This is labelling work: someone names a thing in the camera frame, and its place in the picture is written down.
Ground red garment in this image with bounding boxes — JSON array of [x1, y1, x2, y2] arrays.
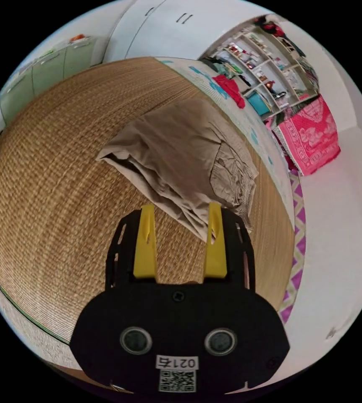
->
[[212, 74, 247, 110]]

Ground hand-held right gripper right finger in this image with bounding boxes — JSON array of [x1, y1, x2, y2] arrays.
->
[[203, 202, 228, 279]]

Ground white wardrobe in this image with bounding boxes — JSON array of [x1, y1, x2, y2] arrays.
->
[[102, 0, 275, 63]]

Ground pink patterned cloth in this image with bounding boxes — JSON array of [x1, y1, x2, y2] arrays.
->
[[264, 94, 341, 177]]

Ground bed with woven mat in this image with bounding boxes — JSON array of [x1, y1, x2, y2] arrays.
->
[[0, 56, 296, 371]]

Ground light brown pants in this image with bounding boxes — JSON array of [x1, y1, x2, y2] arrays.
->
[[96, 98, 260, 242]]

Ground purple patterned floor mat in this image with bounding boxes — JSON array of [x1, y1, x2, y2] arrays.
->
[[278, 171, 307, 325]]

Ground green cupboard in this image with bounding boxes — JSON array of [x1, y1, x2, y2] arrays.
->
[[0, 34, 97, 128]]

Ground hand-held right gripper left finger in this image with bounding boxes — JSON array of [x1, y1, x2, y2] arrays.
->
[[133, 203, 158, 280]]

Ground white shelf with items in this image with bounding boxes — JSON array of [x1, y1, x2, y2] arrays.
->
[[199, 14, 321, 122]]

